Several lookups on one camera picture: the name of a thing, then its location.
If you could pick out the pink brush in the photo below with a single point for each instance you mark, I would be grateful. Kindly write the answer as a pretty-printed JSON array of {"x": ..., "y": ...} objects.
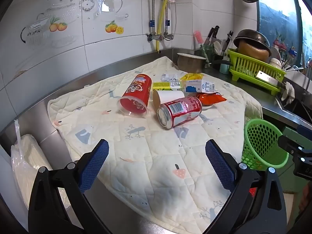
[{"x": 198, "y": 37}]

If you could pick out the white bowl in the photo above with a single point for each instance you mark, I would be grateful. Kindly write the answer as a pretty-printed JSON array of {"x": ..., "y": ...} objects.
[{"x": 275, "y": 63}]

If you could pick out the cream quilted printed mat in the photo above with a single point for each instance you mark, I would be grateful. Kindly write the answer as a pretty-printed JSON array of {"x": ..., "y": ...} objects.
[{"x": 151, "y": 156}]

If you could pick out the white and blue carton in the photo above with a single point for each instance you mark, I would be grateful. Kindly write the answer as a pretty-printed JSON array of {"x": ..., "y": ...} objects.
[{"x": 197, "y": 86}]

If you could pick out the white paper cup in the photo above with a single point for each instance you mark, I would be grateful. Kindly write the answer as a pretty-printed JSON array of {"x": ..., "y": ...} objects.
[{"x": 168, "y": 95}]

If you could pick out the white rag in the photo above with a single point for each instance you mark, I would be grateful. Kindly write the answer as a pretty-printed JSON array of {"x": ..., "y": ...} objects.
[{"x": 288, "y": 93}]

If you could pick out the orange snack packet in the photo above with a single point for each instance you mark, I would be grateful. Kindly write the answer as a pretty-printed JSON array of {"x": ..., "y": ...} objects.
[{"x": 212, "y": 98}]

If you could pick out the window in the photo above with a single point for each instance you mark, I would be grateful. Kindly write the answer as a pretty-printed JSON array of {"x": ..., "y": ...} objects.
[{"x": 280, "y": 19}]

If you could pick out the red plastic cup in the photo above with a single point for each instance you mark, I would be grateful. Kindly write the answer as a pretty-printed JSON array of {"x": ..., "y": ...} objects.
[{"x": 136, "y": 92}]

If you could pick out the red soda can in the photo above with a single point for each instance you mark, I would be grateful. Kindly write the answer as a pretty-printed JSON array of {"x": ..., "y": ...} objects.
[{"x": 180, "y": 112}]

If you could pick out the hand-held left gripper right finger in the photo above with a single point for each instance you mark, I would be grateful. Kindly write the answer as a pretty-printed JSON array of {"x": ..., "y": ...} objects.
[{"x": 220, "y": 165}]

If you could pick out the clear bottle with yellow label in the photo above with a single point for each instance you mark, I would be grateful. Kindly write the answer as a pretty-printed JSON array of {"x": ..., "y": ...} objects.
[{"x": 165, "y": 85}]

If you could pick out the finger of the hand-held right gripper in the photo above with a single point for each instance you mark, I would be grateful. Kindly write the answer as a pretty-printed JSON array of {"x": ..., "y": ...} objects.
[
  {"x": 304, "y": 129},
  {"x": 290, "y": 143}
]

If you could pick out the green plastic mesh basket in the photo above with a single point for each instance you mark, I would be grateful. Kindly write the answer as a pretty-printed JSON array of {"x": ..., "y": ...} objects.
[{"x": 258, "y": 136}]

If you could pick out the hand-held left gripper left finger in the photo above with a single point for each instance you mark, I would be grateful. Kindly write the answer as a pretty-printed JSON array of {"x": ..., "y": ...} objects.
[{"x": 93, "y": 165}]

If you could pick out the plastic bag of tissues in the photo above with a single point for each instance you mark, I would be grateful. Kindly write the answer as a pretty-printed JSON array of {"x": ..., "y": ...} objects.
[{"x": 26, "y": 156}]

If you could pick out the teal cup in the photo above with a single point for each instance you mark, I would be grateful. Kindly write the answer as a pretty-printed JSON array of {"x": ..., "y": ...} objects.
[{"x": 224, "y": 68}]

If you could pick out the yellow plastic wrapper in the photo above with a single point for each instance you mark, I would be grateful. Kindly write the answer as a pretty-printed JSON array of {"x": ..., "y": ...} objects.
[{"x": 192, "y": 76}]

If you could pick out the steel sink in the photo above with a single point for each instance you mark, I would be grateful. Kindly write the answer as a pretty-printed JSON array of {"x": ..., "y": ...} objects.
[{"x": 298, "y": 107}]

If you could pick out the brown pot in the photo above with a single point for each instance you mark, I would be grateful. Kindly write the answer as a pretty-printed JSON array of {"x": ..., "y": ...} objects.
[{"x": 253, "y": 51}]

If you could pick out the dark wok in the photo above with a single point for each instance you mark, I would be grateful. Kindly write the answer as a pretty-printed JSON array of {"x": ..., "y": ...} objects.
[{"x": 251, "y": 36}]

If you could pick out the green plastic dish rack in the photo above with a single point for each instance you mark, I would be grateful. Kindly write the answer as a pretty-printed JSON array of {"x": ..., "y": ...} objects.
[{"x": 248, "y": 65}]

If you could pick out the crumpled silver wrapper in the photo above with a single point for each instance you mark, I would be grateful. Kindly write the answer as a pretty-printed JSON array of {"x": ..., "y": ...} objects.
[{"x": 170, "y": 76}]

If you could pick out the steel cleaver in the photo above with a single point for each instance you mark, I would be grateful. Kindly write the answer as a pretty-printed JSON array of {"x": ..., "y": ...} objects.
[{"x": 268, "y": 78}]

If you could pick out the metal pot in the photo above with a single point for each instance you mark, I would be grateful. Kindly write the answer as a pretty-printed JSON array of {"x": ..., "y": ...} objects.
[{"x": 190, "y": 63}]

